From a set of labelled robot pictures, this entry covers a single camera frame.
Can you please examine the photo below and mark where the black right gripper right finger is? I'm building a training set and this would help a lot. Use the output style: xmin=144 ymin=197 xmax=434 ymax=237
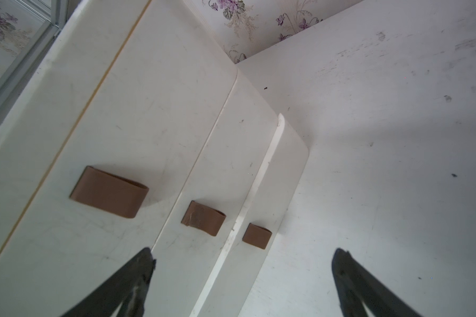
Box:
xmin=331 ymin=248 xmax=419 ymax=316

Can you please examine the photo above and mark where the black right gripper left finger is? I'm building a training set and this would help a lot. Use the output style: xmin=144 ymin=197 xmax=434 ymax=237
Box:
xmin=64 ymin=247 xmax=157 ymax=316

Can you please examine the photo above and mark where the white plastic drawer cabinet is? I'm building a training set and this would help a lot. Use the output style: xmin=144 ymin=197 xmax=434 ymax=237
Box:
xmin=0 ymin=0 xmax=239 ymax=278

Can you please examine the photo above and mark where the white bottom drawer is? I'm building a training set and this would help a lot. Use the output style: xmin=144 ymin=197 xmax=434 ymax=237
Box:
xmin=190 ymin=114 xmax=309 ymax=316

